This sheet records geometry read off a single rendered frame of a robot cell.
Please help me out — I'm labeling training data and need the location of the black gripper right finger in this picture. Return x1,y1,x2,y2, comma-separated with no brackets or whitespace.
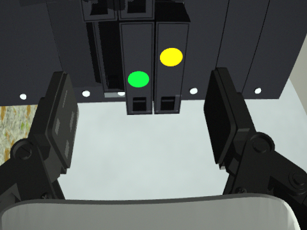
203,67,307,230

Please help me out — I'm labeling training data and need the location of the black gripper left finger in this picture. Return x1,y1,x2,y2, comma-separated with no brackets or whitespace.
0,71,79,213

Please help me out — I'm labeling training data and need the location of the black server rack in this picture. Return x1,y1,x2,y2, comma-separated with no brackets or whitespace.
0,0,307,115

